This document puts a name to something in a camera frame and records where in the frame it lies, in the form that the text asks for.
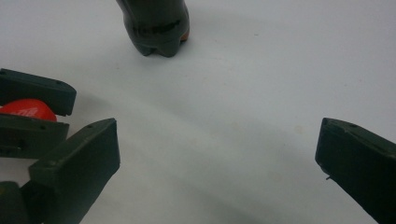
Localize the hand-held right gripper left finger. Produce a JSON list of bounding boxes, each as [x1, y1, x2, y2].
[[20, 117, 121, 224]]

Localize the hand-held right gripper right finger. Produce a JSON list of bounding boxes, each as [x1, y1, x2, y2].
[[315, 117, 396, 224]]

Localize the red bottle cap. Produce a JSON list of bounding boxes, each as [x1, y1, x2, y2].
[[0, 98, 59, 122]]

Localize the dark plastic cola bottle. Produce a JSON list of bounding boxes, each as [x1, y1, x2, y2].
[[115, 0, 191, 59]]

